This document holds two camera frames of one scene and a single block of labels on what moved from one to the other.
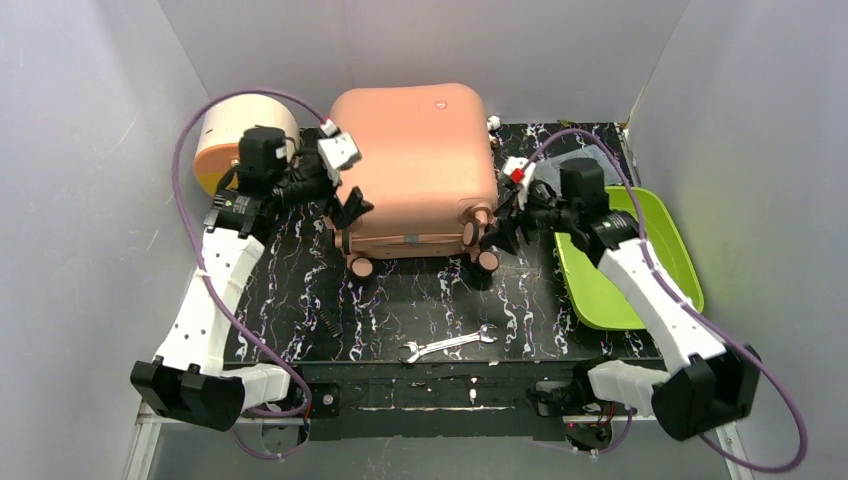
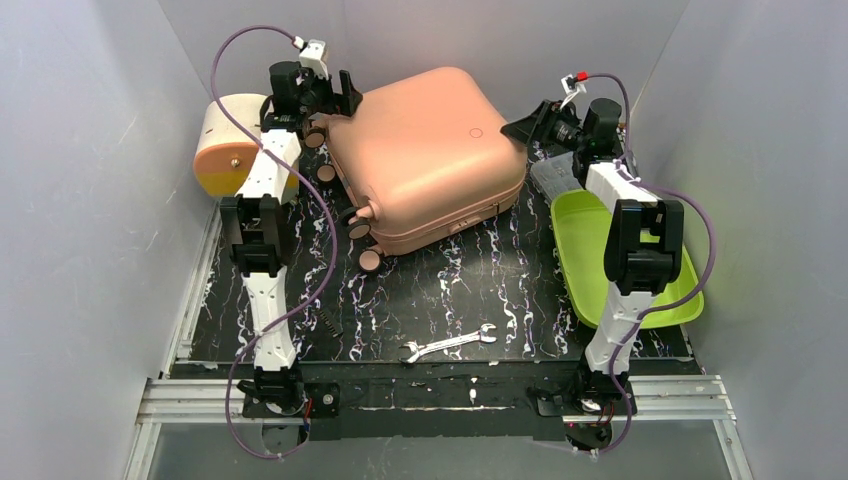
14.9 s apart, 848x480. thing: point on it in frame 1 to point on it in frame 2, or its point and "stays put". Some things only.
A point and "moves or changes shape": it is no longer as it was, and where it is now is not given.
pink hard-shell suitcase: [427, 167] moves or changes shape
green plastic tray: [594, 299] stays put
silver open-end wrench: [481, 334] stays put
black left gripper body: [337, 198] to [340, 93]
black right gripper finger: [508, 235] to [526, 128]
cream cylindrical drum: [222, 126] stays put
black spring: [328, 323] stays put
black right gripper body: [515, 216] to [534, 125]
